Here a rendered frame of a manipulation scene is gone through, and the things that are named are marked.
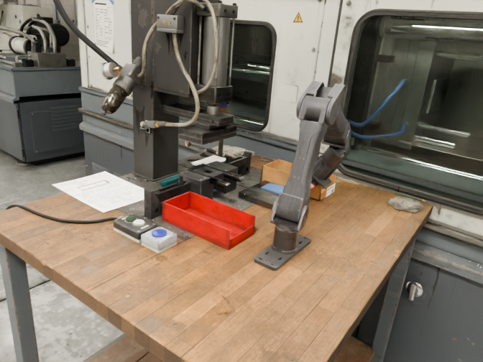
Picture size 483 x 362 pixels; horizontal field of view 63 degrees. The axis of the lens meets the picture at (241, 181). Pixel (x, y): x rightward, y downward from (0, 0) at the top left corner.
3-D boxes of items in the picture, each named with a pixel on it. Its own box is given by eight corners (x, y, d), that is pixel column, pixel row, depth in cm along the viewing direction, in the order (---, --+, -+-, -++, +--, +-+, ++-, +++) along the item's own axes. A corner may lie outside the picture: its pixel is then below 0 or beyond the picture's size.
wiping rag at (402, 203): (381, 208, 140) (419, 216, 133) (382, 201, 139) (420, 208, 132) (391, 197, 151) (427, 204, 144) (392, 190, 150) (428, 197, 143)
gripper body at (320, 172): (307, 165, 136) (320, 149, 132) (328, 185, 133) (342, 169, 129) (299, 169, 130) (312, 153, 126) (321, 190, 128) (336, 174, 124)
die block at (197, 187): (200, 205, 128) (200, 184, 126) (177, 196, 134) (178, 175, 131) (236, 189, 144) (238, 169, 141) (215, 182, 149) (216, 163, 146)
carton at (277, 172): (319, 203, 139) (322, 183, 137) (260, 184, 152) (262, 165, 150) (333, 193, 149) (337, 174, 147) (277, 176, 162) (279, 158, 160)
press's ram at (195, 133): (203, 154, 121) (208, 54, 111) (146, 137, 135) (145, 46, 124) (238, 144, 135) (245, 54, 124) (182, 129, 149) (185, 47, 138)
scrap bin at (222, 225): (228, 250, 103) (230, 230, 101) (162, 220, 116) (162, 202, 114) (254, 234, 113) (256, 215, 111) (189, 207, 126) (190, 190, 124)
